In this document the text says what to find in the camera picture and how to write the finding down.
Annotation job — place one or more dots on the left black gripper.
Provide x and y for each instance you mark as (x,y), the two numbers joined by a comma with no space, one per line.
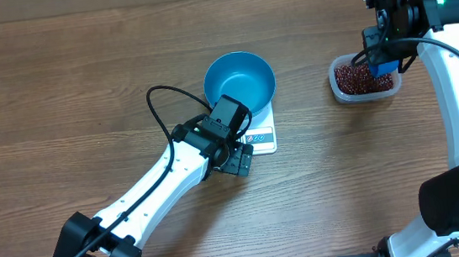
(240,161)

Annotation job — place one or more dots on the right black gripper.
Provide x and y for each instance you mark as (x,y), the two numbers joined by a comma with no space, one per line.
(377,54)

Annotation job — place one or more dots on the blue plastic measuring scoop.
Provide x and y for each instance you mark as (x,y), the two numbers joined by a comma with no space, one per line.
(384,68)

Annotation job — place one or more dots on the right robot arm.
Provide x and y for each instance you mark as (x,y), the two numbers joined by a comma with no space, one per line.
(427,30)

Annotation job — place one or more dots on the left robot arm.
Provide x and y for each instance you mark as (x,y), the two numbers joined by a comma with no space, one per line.
(196,148)

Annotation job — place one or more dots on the white digital kitchen scale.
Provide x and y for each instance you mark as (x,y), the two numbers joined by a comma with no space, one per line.
(262,134)

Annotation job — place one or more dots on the blue metal bowl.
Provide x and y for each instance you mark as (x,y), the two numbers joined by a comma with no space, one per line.
(244,76)

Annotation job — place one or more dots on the red beans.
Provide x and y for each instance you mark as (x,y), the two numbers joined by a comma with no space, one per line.
(358,80)

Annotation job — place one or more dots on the clear plastic food container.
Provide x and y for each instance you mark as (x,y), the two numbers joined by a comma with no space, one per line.
(346,98)

